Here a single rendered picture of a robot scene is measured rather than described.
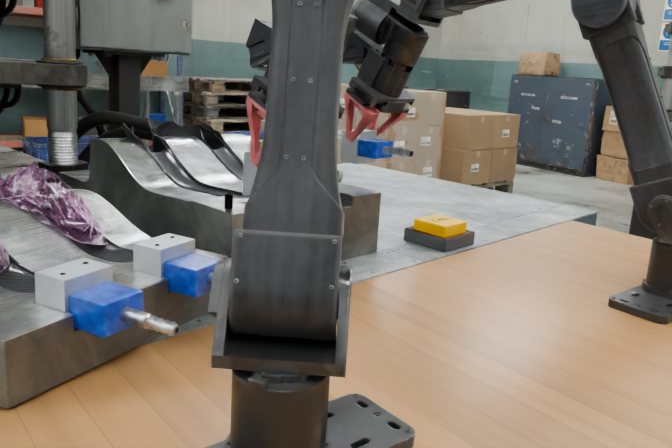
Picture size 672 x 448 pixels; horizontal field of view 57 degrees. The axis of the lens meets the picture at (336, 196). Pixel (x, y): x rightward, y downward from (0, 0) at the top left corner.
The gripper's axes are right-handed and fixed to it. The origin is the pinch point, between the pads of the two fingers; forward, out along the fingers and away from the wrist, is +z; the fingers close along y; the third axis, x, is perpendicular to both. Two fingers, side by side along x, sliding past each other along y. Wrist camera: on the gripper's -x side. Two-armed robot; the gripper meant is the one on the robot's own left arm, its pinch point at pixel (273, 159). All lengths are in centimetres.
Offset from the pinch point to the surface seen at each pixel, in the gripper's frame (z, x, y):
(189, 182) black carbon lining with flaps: 12.5, -16.2, -0.9
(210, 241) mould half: 10.8, 1.8, 6.1
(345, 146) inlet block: 2.5, -13.5, -26.0
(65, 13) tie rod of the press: 7, -74, 0
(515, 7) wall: -52, -451, -708
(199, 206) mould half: 8.1, -1.9, 6.7
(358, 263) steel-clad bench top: 10.5, 8.1, -14.2
